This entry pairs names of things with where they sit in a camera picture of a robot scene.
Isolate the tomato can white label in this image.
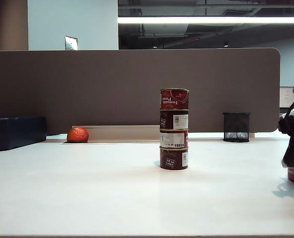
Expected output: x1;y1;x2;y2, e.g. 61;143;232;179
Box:
159;128;189;149

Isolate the dark tomato can pure print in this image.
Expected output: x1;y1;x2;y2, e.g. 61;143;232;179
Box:
159;146;189;171

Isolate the dark tomato can barcode label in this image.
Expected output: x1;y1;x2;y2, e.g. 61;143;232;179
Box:
159;108;190;131

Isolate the computer monitor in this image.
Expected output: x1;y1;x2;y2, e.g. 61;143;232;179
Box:
280;86;294;108

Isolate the black mesh pen holder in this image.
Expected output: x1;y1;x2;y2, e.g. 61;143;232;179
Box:
222;112;251;143

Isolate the ceiling light strip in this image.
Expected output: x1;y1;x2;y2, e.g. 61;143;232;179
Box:
117;16;294;25

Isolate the brown desk partition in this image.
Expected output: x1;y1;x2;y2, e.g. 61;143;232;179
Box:
0;48;281;136

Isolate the orange fruit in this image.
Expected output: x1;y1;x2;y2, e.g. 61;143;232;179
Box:
67;126;89;143

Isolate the dark blue case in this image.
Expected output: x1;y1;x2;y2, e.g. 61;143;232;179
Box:
0;116;48;152

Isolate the beige pillar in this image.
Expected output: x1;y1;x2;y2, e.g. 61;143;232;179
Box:
0;0;29;52

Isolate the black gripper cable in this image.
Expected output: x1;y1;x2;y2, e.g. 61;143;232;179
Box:
285;95;294;120

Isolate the white cable tray flap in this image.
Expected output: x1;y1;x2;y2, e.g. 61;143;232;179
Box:
72;124;162;143

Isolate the silver wall sign plate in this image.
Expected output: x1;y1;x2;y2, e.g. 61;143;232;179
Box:
64;35;78;51

